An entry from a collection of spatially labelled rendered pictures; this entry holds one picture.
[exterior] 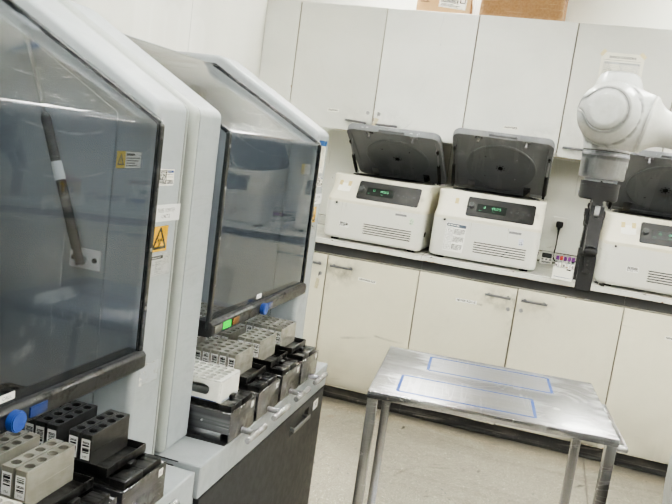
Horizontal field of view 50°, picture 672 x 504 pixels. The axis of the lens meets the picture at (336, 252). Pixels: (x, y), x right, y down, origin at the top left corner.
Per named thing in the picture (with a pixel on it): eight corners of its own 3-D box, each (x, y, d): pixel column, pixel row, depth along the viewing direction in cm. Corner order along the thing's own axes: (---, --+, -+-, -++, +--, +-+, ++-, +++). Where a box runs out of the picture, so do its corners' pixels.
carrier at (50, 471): (62, 476, 115) (65, 441, 114) (73, 479, 115) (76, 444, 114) (11, 508, 104) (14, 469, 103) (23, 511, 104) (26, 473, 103)
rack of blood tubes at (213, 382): (102, 379, 164) (104, 353, 163) (127, 368, 174) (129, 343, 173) (218, 409, 156) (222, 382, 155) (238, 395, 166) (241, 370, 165)
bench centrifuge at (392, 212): (320, 237, 394) (336, 119, 384) (354, 229, 452) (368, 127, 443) (419, 254, 377) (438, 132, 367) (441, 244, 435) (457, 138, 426)
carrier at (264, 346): (267, 351, 197) (270, 330, 196) (274, 353, 196) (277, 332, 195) (250, 362, 186) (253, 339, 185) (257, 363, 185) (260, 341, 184)
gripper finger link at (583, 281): (596, 256, 138) (596, 256, 138) (589, 291, 139) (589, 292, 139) (580, 253, 139) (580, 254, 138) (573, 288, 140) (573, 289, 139)
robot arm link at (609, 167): (628, 156, 145) (622, 185, 146) (581, 150, 147) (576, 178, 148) (632, 154, 136) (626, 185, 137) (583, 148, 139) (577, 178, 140)
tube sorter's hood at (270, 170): (12, 294, 167) (31, 14, 157) (152, 264, 224) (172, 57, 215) (210, 338, 152) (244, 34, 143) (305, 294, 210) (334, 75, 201)
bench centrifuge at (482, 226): (426, 255, 376) (447, 124, 366) (443, 244, 436) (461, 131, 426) (535, 274, 361) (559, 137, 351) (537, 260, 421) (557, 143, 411)
